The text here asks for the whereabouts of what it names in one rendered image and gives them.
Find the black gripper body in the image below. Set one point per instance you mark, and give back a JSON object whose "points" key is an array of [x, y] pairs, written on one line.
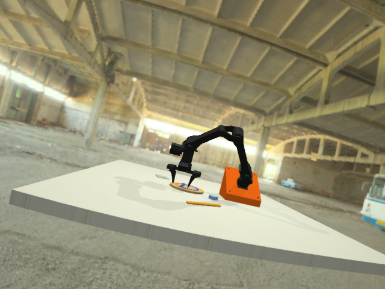
{"points": [[194, 173]]}

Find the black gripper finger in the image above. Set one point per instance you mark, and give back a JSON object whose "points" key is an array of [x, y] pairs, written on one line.
{"points": [[173, 174], [191, 180]]}

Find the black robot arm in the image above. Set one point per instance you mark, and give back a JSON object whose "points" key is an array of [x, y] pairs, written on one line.
{"points": [[193, 142]]}

